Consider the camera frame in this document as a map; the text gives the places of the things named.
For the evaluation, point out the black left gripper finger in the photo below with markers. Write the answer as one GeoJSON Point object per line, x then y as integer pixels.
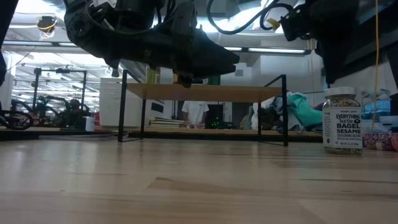
{"type": "Point", "coordinates": [185, 81]}
{"type": "Point", "coordinates": [199, 56]}

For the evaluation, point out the white-lid bagel seasoning jar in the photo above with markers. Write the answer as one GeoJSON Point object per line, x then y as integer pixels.
{"type": "Point", "coordinates": [342, 124]}

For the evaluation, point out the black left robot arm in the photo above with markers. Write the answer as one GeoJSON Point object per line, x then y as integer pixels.
{"type": "Point", "coordinates": [77, 28]}

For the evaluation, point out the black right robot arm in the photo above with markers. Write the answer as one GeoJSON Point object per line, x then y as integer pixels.
{"type": "Point", "coordinates": [335, 37]}

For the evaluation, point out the wooden shelf with black legs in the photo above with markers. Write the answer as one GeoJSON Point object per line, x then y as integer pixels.
{"type": "Point", "coordinates": [202, 92]}

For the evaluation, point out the person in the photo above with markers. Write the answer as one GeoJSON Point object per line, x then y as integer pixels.
{"type": "Point", "coordinates": [195, 111]}

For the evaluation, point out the long ceiling light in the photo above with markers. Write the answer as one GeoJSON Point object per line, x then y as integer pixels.
{"type": "Point", "coordinates": [31, 43]}
{"type": "Point", "coordinates": [273, 50]}

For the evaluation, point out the stack of papers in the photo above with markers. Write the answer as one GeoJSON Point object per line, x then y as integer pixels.
{"type": "Point", "coordinates": [164, 123]}

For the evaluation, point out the black device with green lights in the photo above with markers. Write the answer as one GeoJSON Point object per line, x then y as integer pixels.
{"type": "Point", "coordinates": [217, 115]}

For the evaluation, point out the white cabinet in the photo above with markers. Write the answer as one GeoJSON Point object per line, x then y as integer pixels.
{"type": "Point", "coordinates": [112, 102]}

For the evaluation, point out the teal cloth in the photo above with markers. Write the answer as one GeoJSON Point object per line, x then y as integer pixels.
{"type": "Point", "coordinates": [303, 110]}

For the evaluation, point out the pile of mixed clothes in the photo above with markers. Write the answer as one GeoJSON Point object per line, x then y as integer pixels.
{"type": "Point", "coordinates": [267, 115]}

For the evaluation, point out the black background robot workstation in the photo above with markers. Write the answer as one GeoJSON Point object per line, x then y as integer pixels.
{"type": "Point", "coordinates": [62, 116]}

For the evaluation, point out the blue box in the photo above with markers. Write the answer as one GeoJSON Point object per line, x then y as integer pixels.
{"type": "Point", "coordinates": [377, 109]}

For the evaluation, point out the black aluminium table frame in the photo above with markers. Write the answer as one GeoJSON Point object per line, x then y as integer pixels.
{"type": "Point", "coordinates": [217, 137]}

